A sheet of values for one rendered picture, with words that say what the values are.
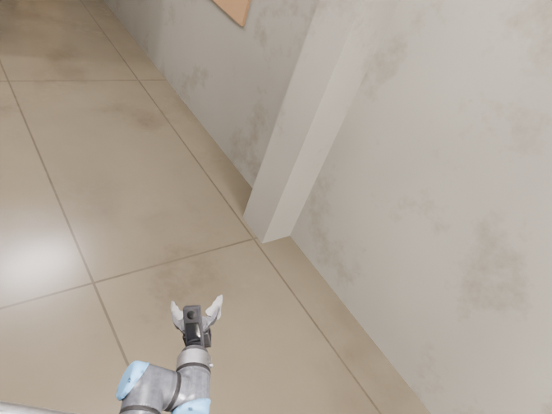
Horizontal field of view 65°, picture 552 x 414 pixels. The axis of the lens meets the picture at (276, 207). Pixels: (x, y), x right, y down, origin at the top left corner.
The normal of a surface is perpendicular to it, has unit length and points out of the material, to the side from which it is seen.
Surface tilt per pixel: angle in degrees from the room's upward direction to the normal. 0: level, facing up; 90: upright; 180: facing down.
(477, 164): 90
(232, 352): 0
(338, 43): 90
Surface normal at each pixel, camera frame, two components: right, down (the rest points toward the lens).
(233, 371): 0.30, -0.72
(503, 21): -0.79, 0.18
